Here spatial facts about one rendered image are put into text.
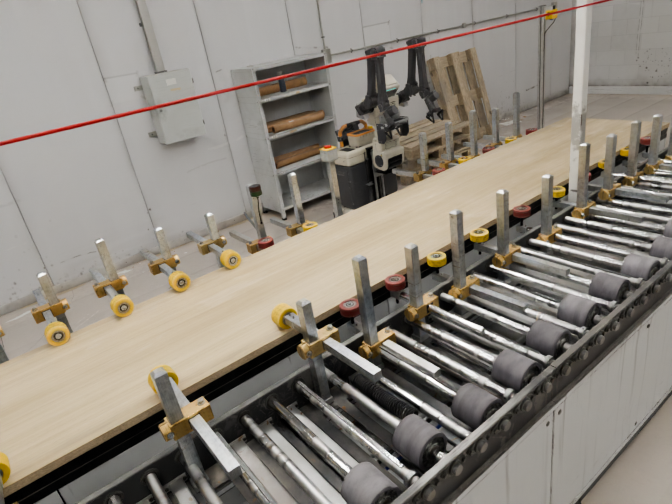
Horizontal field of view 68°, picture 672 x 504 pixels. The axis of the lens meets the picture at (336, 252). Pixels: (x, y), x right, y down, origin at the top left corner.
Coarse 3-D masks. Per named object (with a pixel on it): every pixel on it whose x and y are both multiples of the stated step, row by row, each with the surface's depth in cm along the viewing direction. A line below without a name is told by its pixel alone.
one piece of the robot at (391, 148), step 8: (392, 96) 400; (400, 96) 406; (392, 104) 402; (376, 112) 394; (368, 120) 411; (376, 120) 403; (376, 136) 413; (392, 136) 414; (376, 144) 410; (384, 144) 408; (392, 144) 414; (376, 152) 414; (384, 152) 408; (392, 152) 410; (400, 152) 416; (376, 160) 417; (384, 160) 410; (384, 168) 413
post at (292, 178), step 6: (288, 174) 264; (294, 174) 263; (288, 180) 266; (294, 180) 264; (294, 186) 265; (294, 192) 266; (294, 198) 268; (300, 198) 269; (294, 204) 270; (300, 204) 270; (294, 210) 273; (300, 210) 271; (300, 216) 272; (300, 222) 273
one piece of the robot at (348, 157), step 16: (368, 144) 437; (336, 160) 436; (352, 160) 425; (368, 160) 434; (352, 176) 429; (368, 176) 439; (384, 176) 452; (352, 192) 435; (368, 192) 445; (384, 192) 449; (352, 208) 449
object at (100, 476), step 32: (640, 160) 315; (512, 224) 244; (448, 256) 220; (480, 256) 234; (384, 288) 199; (288, 352) 177; (224, 384) 164; (256, 384) 172; (160, 416) 152; (96, 448) 142; (128, 448) 148; (160, 448) 155; (64, 480) 139; (96, 480) 145
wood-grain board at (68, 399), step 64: (448, 192) 273; (512, 192) 258; (256, 256) 236; (320, 256) 225; (384, 256) 215; (128, 320) 199; (192, 320) 191; (256, 320) 184; (320, 320) 182; (0, 384) 172; (64, 384) 166; (128, 384) 161; (192, 384) 156; (0, 448) 143; (64, 448) 139
